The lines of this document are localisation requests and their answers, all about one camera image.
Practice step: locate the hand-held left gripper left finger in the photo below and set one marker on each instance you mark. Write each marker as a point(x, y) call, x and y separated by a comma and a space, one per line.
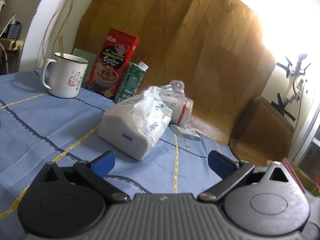
point(105, 163)

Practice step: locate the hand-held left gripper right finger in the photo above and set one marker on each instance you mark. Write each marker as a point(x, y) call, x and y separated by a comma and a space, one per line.
point(221, 163)

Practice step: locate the white tissue pack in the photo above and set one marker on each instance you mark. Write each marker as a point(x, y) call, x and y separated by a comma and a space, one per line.
point(130, 127)

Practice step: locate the blue white wipes packet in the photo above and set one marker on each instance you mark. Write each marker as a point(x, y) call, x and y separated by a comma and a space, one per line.
point(186, 132)

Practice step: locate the brown chair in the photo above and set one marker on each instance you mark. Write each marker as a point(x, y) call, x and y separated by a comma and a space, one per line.
point(262, 130)

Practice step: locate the blue checked tablecloth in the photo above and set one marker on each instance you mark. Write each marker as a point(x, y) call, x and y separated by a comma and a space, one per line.
point(50, 130)

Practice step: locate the clear plastic bagged bottle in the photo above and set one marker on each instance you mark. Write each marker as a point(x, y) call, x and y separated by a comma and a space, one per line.
point(180, 107)

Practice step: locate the pink biscuit box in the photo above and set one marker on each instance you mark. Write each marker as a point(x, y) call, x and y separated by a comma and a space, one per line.
point(295, 171)

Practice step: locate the black tape cross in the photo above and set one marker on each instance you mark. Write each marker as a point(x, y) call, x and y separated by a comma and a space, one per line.
point(282, 106)

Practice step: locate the green drink carton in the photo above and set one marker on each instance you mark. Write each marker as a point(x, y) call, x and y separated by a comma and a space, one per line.
point(131, 80)

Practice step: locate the white enamel mug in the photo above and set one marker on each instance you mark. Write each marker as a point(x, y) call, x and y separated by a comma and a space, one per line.
point(65, 80)

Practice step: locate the pale green card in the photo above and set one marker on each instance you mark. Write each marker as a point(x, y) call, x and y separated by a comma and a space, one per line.
point(91, 65)

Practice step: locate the red tin box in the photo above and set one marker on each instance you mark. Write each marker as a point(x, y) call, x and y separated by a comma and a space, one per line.
point(110, 62)

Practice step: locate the white power strip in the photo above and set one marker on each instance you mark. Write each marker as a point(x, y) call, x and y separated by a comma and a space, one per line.
point(295, 90)

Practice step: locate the brass spoon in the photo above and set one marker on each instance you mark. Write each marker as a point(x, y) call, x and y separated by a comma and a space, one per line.
point(60, 46)

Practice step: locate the wood grain sheet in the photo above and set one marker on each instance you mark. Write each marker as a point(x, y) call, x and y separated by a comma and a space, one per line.
point(187, 42)

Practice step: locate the white plug adapter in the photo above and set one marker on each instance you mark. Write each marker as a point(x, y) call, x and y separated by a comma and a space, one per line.
point(300, 62)

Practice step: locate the cardboard box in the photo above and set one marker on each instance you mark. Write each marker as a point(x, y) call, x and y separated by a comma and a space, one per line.
point(11, 44)

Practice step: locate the dark blue pouch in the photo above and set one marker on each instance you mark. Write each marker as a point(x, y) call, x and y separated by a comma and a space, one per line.
point(14, 30)

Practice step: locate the metal window frame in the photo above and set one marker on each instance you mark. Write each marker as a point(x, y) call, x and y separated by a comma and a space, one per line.
point(307, 135)

